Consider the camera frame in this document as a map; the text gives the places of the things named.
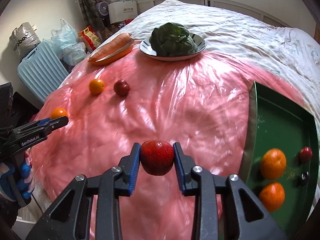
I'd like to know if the small orange edge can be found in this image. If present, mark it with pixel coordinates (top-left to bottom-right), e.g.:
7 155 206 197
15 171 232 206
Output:
50 107 68 120

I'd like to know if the large orange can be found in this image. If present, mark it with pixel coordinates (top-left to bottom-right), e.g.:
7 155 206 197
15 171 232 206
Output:
258 182 285 212
260 148 286 180

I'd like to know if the dark purple plum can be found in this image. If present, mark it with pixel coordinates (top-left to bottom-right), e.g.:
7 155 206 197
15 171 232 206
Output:
298 171 310 186

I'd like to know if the red strawberry-like apple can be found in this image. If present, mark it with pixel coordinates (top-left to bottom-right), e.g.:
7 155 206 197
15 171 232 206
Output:
139 140 174 176

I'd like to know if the left blue gloved hand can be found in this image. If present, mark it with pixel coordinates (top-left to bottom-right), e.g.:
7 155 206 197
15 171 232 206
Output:
1 152 35 202

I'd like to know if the light blue suitcase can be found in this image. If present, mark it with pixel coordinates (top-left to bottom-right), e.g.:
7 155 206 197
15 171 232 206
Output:
17 41 68 102

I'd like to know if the small orange near carrot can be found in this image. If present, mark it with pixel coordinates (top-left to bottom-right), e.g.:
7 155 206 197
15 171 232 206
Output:
89 79 105 95

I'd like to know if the grey printed bag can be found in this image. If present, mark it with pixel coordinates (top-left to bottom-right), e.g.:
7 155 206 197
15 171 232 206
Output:
9 22 41 61

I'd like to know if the clear blue plastic bag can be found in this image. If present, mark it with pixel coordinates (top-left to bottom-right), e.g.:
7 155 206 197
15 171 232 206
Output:
43 18 87 66

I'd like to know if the dark red small apple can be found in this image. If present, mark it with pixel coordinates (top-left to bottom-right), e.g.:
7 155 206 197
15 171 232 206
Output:
113 80 130 96

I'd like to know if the orange oval dish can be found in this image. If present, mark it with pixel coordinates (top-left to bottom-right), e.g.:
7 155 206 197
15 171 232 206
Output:
88 38 135 66

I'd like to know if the red yellow snack packet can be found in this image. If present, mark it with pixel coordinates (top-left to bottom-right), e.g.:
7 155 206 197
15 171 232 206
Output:
78 25 101 53

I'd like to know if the green tray box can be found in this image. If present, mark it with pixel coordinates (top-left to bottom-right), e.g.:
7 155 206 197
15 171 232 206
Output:
238 81 320 239

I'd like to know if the carrot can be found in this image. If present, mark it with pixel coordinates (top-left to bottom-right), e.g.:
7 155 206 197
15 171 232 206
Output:
88 33 131 62

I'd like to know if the plaid hanging cloth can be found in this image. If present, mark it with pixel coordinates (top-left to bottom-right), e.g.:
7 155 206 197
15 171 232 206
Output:
78 0 105 34

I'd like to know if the pink plastic sheet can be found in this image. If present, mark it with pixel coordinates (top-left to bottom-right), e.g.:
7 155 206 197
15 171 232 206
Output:
30 48 308 240

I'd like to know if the white round plate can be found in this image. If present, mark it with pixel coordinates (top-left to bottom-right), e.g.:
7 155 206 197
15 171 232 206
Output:
139 33 206 62

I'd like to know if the small desk fan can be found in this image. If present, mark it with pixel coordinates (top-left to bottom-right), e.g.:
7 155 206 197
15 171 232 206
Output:
95 1 108 17

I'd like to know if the white cardboard box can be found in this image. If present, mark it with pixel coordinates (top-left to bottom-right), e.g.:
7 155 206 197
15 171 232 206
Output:
108 1 138 24

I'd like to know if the green leafy vegetable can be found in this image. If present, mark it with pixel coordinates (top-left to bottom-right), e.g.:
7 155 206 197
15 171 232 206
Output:
149 22 197 57

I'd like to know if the white floral bedsheet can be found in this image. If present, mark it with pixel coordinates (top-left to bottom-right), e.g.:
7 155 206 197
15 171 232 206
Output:
100 0 320 120

